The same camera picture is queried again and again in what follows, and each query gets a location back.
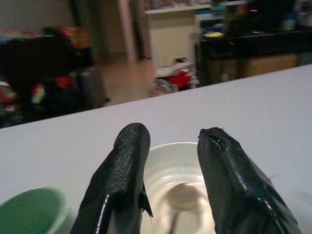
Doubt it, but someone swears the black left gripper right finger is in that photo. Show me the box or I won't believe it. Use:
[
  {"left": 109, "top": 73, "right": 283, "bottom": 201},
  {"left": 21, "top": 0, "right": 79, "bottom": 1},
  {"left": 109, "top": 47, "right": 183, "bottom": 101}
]
[{"left": 196, "top": 126, "right": 303, "bottom": 234}]

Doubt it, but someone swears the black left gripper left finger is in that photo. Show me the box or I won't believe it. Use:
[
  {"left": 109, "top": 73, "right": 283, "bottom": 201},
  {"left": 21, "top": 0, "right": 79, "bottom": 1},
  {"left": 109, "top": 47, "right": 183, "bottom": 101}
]
[{"left": 70, "top": 122, "right": 154, "bottom": 234}]

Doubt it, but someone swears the gold metal spoon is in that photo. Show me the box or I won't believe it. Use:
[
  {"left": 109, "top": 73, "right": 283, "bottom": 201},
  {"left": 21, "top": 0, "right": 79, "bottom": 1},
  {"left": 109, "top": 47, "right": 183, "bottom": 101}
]
[{"left": 167, "top": 182, "right": 204, "bottom": 234}]

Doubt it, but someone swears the white ceramic bowl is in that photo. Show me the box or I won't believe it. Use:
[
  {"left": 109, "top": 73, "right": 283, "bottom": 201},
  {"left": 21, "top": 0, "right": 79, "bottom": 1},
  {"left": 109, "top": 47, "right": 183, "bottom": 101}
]
[{"left": 140, "top": 142, "right": 217, "bottom": 234}]

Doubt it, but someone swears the green cup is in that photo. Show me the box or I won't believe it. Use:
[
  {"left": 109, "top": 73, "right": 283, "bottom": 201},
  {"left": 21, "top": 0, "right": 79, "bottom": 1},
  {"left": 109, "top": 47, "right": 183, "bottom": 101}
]
[{"left": 0, "top": 186, "right": 68, "bottom": 234}]

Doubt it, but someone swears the red toy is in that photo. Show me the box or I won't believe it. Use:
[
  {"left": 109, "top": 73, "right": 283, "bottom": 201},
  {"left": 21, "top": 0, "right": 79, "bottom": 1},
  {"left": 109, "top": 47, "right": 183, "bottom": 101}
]
[{"left": 168, "top": 72, "right": 194, "bottom": 89}]

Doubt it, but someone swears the brown cardboard box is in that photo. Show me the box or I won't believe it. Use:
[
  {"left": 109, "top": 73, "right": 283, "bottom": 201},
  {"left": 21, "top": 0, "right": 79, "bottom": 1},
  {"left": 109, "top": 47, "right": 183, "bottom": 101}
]
[{"left": 242, "top": 54, "right": 300, "bottom": 78}]

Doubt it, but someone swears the black pile of bags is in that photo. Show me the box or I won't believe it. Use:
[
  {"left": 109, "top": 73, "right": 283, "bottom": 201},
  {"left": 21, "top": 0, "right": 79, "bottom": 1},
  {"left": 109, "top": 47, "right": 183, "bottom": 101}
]
[{"left": 0, "top": 26, "right": 98, "bottom": 128}]

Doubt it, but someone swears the black cabinet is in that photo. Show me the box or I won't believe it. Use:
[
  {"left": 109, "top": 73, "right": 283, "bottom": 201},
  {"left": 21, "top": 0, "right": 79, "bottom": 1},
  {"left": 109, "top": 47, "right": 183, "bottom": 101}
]
[{"left": 195, "top": 30, "right": 312, "bottom": 86}]

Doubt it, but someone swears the white shelf unit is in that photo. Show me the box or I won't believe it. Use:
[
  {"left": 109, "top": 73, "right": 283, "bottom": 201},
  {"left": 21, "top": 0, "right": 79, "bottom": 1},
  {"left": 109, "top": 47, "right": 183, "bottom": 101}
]
[{"left": 143, "top": 0, "right": 230, "bottom": 78}]

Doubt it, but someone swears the yellow cloth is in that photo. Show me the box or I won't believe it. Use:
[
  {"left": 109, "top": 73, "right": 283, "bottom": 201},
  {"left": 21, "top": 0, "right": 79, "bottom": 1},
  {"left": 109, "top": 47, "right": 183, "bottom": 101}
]
[{"left": 203, "top": 32, "right": 224, "bottom": 39}]

